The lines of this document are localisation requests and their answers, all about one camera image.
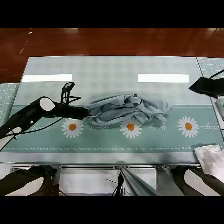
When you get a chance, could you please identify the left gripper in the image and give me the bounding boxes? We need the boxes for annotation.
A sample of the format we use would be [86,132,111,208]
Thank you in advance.
[64,104,92,121]

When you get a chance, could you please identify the grey-blue shirt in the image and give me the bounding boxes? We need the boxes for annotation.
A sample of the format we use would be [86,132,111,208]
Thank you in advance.
[81,93,172,130]

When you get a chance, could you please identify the white garment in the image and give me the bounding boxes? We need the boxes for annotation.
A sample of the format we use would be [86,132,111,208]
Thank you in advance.
[193,143,224,184]

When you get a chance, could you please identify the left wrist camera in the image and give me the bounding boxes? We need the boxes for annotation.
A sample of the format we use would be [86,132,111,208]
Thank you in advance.
[59,81,83,105]

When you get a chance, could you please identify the black cable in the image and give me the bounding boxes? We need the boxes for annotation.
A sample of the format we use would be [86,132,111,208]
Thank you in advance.
[0,117,65,152]
[105,171,126,197]

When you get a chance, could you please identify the silver frame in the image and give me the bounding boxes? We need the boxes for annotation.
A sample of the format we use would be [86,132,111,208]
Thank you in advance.
[0,161,224,197]

